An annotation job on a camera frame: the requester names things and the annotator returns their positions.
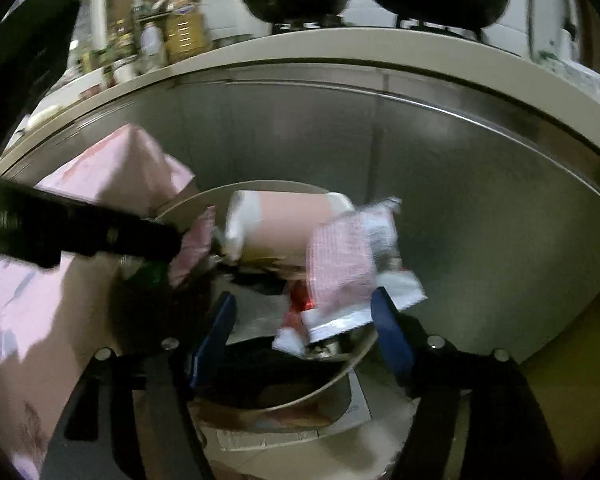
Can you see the large cooking oil bottle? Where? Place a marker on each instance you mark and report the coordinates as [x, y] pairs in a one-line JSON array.
[[186, 31]]

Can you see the pink floral tablecloth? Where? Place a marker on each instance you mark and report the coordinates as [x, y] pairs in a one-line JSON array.
[[51, 322]]

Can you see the beige trash bin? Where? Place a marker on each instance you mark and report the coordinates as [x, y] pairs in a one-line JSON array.
[[264, 387]]

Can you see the pink paper cup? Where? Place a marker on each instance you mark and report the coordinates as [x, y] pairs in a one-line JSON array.
[[268, 225]]

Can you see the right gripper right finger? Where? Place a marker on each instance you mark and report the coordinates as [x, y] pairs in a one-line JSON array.
[[476, 418]]

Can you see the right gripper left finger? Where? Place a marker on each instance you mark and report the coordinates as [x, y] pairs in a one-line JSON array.
[[128, 416]]

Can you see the gas stove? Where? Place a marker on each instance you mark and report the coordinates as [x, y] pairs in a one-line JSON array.
[[497, 36]]

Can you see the pink red snack wrapper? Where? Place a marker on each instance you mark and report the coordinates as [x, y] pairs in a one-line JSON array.
[[347, 259]]

